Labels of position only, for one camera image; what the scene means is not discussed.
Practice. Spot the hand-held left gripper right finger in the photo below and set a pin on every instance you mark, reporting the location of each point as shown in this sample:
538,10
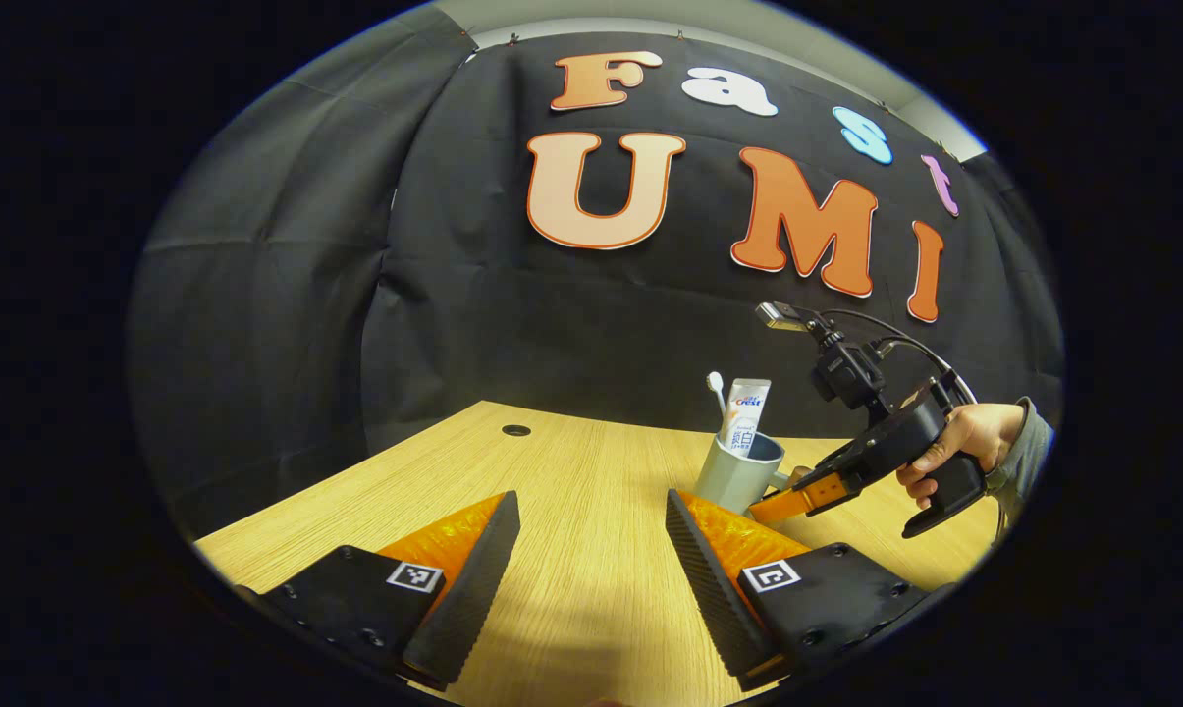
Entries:
704,579

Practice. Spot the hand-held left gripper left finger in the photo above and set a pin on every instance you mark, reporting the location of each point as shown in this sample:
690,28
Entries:
468,579

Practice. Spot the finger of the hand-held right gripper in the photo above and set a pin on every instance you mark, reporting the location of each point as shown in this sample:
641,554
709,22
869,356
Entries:
792,501

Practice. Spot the white toothpaste tube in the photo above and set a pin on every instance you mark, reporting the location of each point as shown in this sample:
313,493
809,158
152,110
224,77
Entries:
745,417

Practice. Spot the white toothbrush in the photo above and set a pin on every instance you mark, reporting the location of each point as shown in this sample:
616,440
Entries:
717,388

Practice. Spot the wooden desktop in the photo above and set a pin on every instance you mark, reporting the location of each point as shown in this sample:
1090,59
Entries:
571,491

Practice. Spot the black backdrop cloth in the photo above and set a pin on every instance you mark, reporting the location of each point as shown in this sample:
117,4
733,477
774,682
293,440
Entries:
552,314

